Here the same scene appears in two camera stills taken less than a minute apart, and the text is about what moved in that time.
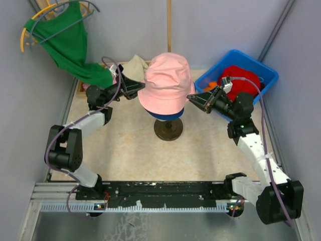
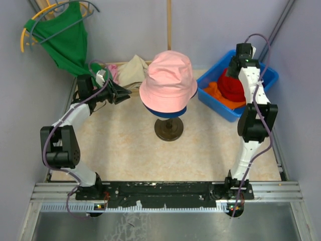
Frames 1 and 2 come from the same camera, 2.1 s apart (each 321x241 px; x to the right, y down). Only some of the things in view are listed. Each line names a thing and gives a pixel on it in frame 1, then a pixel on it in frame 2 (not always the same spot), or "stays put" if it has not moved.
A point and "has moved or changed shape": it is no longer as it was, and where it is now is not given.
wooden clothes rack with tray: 46,9 stays put
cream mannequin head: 168,129 stays put
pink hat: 167,84 stays put
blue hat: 164,117 has moved or changed shape
